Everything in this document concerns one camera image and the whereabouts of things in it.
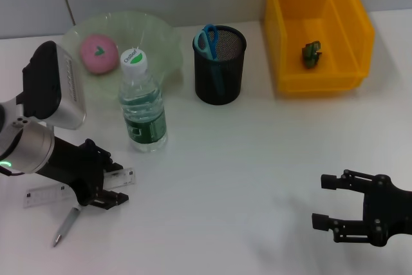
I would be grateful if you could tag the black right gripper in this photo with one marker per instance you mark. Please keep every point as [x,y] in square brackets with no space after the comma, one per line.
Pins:
[389,210]

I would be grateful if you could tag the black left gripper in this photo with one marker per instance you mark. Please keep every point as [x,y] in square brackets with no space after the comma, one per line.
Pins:
[71,168]

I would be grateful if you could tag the clear plastic ruler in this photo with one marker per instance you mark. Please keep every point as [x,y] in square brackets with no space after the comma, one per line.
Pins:
[42,196]

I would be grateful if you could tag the clear green-label water bottle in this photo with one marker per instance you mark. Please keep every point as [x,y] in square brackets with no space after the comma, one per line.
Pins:
[143,110]

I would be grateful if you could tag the pink peach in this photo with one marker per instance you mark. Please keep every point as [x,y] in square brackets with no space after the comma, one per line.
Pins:
[98,54]

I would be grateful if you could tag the green plastic wrapper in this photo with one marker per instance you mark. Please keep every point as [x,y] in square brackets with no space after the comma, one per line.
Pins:
[310,54]

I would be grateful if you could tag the blue scissors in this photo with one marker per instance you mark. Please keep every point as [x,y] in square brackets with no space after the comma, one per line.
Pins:
[212,49]

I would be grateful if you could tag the grey ballpoint pen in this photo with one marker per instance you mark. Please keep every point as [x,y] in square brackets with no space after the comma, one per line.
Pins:
[66,225]

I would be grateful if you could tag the green glass fruit plate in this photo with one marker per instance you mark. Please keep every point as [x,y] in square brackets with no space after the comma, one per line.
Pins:
[157,40]

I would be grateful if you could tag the black mesh pen holder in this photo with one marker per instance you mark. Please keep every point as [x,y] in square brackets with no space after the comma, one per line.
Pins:
[231,75]

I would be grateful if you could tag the yellow plastic bin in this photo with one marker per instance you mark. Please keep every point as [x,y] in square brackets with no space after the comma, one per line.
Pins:
[289,14]

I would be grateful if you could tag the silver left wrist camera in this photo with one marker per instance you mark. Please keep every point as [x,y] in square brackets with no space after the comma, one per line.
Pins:
[54,88]

